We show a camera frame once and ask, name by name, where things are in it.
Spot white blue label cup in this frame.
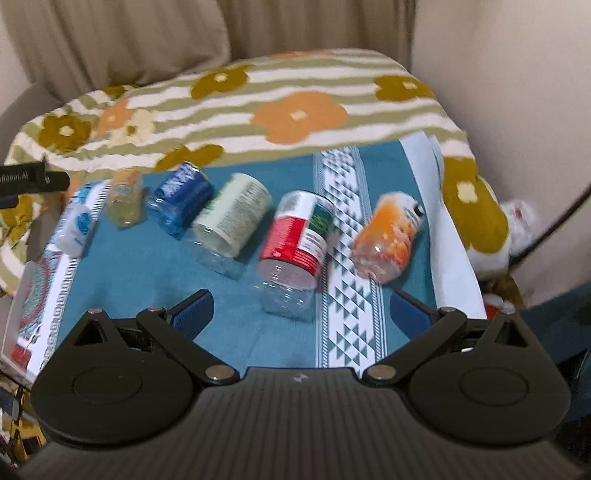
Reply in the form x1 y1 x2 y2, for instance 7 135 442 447
47 181 109 258

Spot pale green label cup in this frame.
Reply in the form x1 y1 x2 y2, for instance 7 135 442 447
190 173 273 279

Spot orange label clear cup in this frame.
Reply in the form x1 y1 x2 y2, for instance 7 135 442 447
351 191 426 285

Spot beige curtain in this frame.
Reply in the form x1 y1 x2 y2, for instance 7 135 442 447
1 0 417 101

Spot red label clear cup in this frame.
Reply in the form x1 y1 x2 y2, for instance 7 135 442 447
257 190 335 322

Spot floral striped quilt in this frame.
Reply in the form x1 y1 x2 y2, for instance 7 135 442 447
1 49 510 279

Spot white plush toy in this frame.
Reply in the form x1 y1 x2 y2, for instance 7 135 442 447
467 199 539 281

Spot yellow label clear cup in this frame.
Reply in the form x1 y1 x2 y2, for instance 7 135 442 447
106 168 143 229

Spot black cable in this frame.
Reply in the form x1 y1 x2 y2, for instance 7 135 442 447
505 181 591 269

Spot teal patterned cloth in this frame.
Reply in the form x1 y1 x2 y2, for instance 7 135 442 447
1 133 485 384

